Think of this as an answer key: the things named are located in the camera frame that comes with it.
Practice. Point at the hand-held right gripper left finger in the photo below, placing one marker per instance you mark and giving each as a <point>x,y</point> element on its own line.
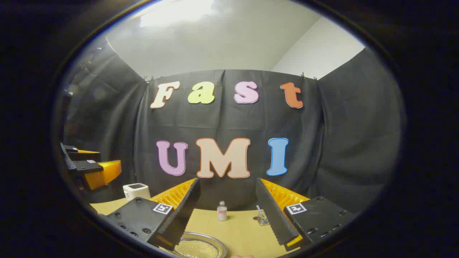
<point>183,218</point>

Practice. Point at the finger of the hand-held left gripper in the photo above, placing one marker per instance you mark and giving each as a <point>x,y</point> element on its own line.
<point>84,156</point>
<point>86,166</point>

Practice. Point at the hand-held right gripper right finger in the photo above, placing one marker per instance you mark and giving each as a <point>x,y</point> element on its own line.
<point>274,215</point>

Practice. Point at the pile of yellow soybeans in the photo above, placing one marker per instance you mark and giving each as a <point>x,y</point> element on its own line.
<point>197,249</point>

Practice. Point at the striped straw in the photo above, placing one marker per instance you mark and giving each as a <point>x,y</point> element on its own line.
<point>259,209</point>

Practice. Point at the clear bottle with pink label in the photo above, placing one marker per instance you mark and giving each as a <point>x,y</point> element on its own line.
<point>222,212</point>

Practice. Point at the white toaster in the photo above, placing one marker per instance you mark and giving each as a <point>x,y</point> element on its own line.
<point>136,191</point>

